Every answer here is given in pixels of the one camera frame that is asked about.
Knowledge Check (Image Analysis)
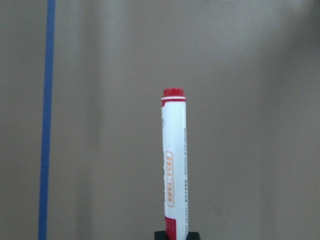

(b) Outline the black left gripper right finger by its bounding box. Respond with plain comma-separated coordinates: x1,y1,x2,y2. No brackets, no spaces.
186,231,201,240

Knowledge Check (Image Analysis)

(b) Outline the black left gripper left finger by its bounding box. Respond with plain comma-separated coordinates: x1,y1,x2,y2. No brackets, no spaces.
154,231,167,240

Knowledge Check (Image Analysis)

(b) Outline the red and white marker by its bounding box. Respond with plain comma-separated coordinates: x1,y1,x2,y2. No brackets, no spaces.
161,88,189,240

